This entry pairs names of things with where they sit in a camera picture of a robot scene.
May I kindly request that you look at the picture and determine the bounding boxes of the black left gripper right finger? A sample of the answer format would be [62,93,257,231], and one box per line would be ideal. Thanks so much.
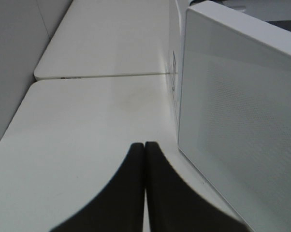
[145,142,248,232]

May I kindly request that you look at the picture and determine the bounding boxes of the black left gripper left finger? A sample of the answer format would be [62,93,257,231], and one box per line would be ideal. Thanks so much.
[52,143,145,232]

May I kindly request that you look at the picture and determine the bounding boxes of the white microwave door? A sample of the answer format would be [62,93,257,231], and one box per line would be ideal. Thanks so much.
[178,1,291,232]

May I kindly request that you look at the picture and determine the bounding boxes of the white microwave oven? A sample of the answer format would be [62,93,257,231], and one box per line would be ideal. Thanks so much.
[168,0,291,123]

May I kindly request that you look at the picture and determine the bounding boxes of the white adjacent table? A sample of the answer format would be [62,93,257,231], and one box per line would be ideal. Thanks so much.
[34,0,169,80]

